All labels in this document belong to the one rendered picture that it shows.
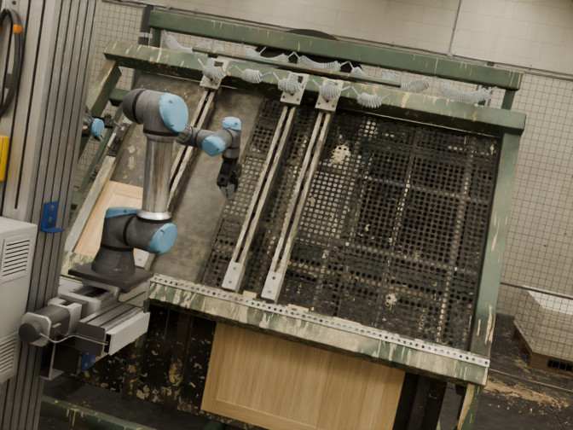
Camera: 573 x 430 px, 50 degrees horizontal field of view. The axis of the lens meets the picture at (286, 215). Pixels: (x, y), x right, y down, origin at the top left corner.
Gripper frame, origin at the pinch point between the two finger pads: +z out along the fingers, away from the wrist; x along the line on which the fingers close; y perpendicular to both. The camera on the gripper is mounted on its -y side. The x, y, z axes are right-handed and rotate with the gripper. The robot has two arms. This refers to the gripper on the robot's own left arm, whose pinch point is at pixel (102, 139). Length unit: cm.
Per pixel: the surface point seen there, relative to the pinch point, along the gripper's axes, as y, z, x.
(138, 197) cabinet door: -15.9, 10.2, 28.6
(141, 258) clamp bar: -20, 5, 63
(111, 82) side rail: 2.6, 12.3, -46.1
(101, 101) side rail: 7.0, 12.4, -34.0
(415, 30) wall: -246, 313, -337
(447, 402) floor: -182, 207, 105
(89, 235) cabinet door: 6.6, 10.3, 46.4
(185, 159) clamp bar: -40.0, 4.9, 12.8
